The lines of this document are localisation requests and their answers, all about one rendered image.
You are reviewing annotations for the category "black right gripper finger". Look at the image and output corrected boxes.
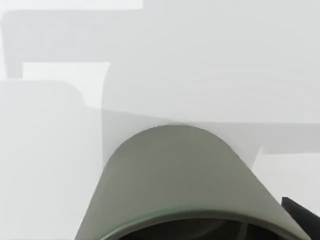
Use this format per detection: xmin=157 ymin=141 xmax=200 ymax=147
xmin=281 ymin=196 xmax=320 ymax=240

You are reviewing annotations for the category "grey green cup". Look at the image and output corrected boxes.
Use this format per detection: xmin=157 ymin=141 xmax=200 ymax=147
xmin=74 ymin=124 xmax=312 ymax=240

